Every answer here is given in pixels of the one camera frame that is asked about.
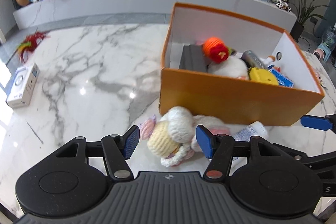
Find brown white plush dog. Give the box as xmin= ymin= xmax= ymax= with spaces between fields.
xmin=264 ymin=56 xmax=281 ymax=72

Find orange crochet ball toy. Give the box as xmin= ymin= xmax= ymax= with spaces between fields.
xmin=202 ymin=37 xmax=232 ymax=64

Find black box under pink foam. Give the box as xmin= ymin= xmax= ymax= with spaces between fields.
xmin=179 ymin=44 xmax=209 ymax=73

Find white plush with black hat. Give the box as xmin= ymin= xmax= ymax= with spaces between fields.
xmin=208 ymin=56 xmax=249 ymax=80

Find dark illustrated book box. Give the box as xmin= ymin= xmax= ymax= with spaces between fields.
xmin=241 ymin=50 xmax=268 ymax=69

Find crochet bunny doll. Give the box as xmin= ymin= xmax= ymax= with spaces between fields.
xmin=139 ymin=106 xmax=230 ymax=167

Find large orange storage box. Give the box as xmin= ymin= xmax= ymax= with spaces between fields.
xmin=159 ymin=3 xmax=325 ymax=126

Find red feather toy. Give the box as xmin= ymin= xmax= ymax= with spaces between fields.
xmin=17 ymin=31 xmax=48 ymax=64

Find white small carton box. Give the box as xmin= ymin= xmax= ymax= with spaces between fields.
xmin=6 ymin=63 xmax=40 ymax=109

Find potted green plant right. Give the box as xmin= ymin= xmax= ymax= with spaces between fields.
xmin=290 ymin=0 xmax=328 ymax=42

